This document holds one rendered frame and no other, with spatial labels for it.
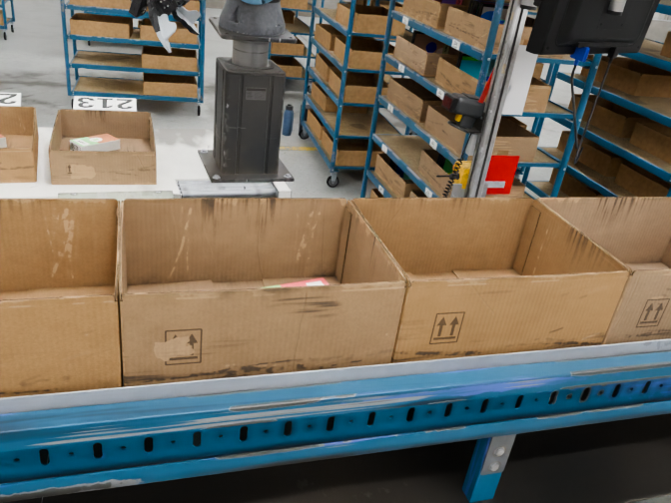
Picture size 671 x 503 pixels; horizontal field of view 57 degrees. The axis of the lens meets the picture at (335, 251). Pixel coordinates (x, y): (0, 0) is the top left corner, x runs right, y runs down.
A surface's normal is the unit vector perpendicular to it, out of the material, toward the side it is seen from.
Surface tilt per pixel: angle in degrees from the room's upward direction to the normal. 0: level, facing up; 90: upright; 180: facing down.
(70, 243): 89
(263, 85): 90
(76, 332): 91
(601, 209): 90
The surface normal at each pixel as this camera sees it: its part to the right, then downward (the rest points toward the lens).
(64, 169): 0.28, 0.50
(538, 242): -0.95, 0.03
